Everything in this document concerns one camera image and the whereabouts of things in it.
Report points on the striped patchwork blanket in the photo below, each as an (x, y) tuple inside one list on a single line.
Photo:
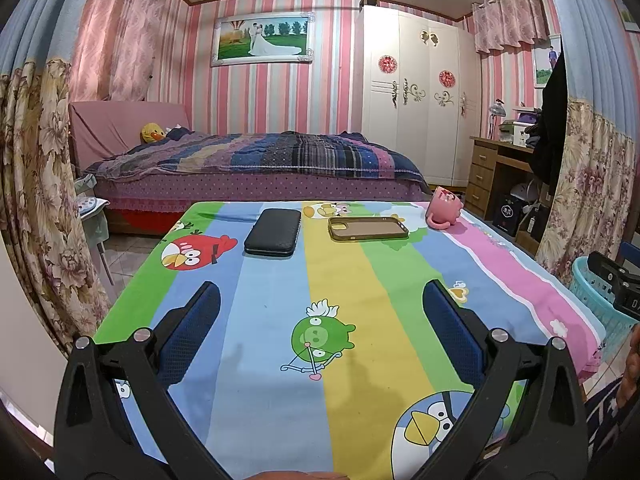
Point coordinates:
[(280, 155)]

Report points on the pink mug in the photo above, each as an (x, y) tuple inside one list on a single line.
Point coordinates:
[(444, 206)]

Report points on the black zip case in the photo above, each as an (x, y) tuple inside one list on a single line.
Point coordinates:
[(272, 234)]

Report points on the cartoon printed tablecloth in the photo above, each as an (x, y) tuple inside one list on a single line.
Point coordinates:
[(280, 300)]

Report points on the yellow duck plush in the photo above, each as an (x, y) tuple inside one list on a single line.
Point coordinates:
[(152, 133)]

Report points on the person's right forearm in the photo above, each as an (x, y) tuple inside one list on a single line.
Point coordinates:
[(631, 365)]

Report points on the light blue woven basket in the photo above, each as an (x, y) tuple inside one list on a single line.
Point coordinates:
[(590, 300)]

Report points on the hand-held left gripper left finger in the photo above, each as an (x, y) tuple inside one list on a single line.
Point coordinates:
[(192, 330)]

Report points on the brown phone case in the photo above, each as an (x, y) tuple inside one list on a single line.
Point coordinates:
[(367, 229)]

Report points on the pink patterned curtain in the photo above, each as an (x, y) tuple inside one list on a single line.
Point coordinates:
[(125, 35)]

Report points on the white wardrobe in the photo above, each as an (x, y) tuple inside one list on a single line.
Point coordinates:
[(415, 130)]

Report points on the small wall photo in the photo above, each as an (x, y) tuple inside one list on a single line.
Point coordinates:
[(545, 62)]

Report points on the white box on desk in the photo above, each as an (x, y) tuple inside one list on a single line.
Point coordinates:
[(515, 134)]

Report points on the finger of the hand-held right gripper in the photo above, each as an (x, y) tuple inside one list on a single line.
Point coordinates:
[(605, 266)]

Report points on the dark hanging clothing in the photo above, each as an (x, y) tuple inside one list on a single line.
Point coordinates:
[(550, 125)]

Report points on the purple bed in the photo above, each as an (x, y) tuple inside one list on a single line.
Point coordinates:
[(225, 185)]

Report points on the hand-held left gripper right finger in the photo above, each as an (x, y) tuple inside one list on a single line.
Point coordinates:
[(450, 330)]

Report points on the short pink curtain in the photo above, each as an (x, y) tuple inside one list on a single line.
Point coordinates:
[(510, 20)]

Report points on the silver desk lamp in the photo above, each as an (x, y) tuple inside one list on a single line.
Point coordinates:
[(495, 112)]

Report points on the black box under desk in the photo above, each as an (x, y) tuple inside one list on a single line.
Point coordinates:
[(507, 217)]

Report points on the framed wedding picture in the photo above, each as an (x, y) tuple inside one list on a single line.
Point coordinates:
[(262, 39)]

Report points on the person's patterned pants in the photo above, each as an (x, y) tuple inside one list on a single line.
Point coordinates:
[(607, 425)]

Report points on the white chair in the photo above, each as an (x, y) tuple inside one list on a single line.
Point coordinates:
[(92, 215)]

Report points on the wooden desk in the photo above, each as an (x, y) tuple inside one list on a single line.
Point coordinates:
[(482, 170)]

